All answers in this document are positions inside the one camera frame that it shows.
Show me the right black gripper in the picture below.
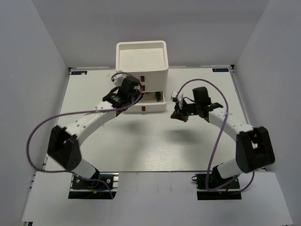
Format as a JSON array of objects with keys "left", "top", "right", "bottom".
[{"left": 170, "top": 98, "right": 200, "bottom": 122}]

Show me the green stubby screwdriver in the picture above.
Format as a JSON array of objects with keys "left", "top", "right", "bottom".
[{"left": 155, "top": 92, "right": 162, "bottom": 103}]

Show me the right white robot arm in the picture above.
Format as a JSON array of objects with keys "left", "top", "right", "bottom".
[{"left": 171, "top": 87, "right": 276, "bottom": 188}]

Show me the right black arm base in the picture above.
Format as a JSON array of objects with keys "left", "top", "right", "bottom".
[{"left": 191, "top": 173, "right": 243, "bottom": 201}]

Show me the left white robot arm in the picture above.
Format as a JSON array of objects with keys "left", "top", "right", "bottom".
[{"left": 48, "top": 75, "right": 142, "bottom": 188}]

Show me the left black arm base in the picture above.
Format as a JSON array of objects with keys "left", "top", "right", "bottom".
[{"left": 68, "top": 172, "right": 119, "bottom": 200}]

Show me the white three-drawer storage box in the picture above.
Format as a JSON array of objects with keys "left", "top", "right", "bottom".
[{"left": 115, "top": 40, "right": 169, "bottom": 113}]

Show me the left blue corner label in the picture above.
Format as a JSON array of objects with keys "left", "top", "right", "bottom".
[{"left": 71, "top": 71, "right": 87, "bottom": 75}]

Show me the blue corner label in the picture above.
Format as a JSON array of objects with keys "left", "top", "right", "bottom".
[
  {"left": 212, "top": 68, "right": 229, "bottom": 73},
  {"left": 71, "top": 71, "right": 87, "bottom": 75}
]

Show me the right blue corner label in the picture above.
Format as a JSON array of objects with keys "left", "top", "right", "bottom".
[{"left": 212, "top": 68, "right": 229, "bottom": 73}]

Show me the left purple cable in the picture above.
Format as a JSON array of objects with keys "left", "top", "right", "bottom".
[{"left": 27, "top": 73, "right": 145, "bottom": 198}]

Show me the purple cable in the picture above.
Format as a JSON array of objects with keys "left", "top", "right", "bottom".
[
  {"left": 176, "top": 79, "right": 256, "bottom": 193},
  {"left": 27, "top": 73, "right": 145, "bottom": 198}
]

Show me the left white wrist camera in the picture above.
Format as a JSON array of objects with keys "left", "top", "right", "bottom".
[{"left": 111, "top": 73, "right": 128, "bottom": 87}]

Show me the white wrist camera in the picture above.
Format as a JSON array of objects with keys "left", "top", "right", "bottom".
[
  {"left": 111, "top": 73, "right": 128, "bottom": 87},
  {"left": 171, "top": 91, "right": 184, "bottom": 108}
]

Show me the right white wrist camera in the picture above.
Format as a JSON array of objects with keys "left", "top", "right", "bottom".
[{"left": 171, "top": 91, "right": 184, "bottom": 108}]

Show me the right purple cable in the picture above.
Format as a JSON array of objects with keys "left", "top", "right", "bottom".
[{"left": 176, "top": 79, "right": 256, "bottom": 193}]

